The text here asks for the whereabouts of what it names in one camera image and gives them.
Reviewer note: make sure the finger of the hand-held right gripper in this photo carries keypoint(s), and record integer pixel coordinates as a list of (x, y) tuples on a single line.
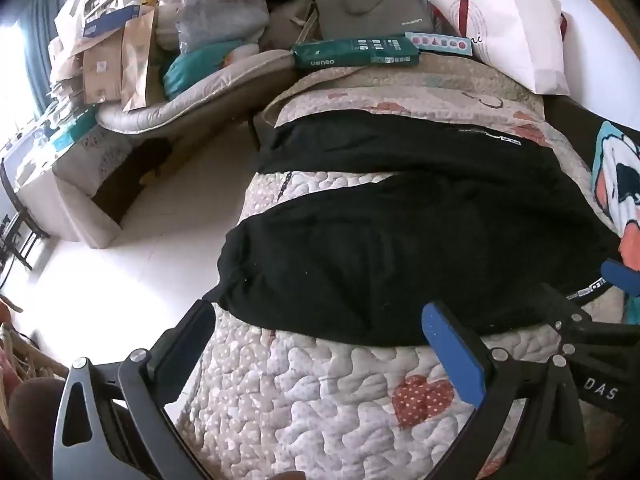
[(575, 327), (622, 278)]

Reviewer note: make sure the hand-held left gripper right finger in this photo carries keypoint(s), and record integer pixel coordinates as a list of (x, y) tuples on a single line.
[(452, 352)]

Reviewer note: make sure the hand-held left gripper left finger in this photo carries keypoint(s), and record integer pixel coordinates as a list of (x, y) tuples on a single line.
[(191, 329)]

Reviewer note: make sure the black pants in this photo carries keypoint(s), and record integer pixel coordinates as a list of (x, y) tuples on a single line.
[(400, 235)]

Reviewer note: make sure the cartoon printed blanket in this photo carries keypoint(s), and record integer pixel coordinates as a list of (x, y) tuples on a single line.
[(617, 160)]

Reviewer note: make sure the quilted heart print bedspread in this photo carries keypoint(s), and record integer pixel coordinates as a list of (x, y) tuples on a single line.
[(325, 410)]

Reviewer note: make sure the person's leg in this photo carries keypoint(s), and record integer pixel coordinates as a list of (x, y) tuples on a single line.
[(35, 415)]

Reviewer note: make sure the black chair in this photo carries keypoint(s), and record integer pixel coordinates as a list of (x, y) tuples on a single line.
[(22, 220)]

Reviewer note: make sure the beige padded cushion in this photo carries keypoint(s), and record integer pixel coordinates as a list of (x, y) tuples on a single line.
[(210, 95)]

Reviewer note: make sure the teal cloth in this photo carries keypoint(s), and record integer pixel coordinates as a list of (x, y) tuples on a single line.
[(192, 67)]

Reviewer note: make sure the white paper bag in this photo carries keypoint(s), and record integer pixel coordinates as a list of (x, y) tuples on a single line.
[(510, 30)]

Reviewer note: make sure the cardboard box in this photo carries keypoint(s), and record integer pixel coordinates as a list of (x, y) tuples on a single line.
[(102, 70)]

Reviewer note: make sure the brown paper bag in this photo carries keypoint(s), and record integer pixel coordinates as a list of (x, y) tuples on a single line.
[(137, 60)]

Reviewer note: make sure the light blue flat box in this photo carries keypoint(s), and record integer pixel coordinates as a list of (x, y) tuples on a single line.
[(439, 43)]

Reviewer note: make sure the blue curtain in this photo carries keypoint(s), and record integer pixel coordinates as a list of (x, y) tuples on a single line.
[(37, 55)]

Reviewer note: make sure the blue and white box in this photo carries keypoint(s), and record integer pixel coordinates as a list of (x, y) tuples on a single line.
[(110, 20)]

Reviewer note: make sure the stack of plastic-wrapped bedding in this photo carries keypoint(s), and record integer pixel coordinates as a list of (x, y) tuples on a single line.
[(215, 10)]

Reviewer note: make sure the grey laptop bag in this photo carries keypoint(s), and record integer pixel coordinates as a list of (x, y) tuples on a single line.
[(372, 7)]

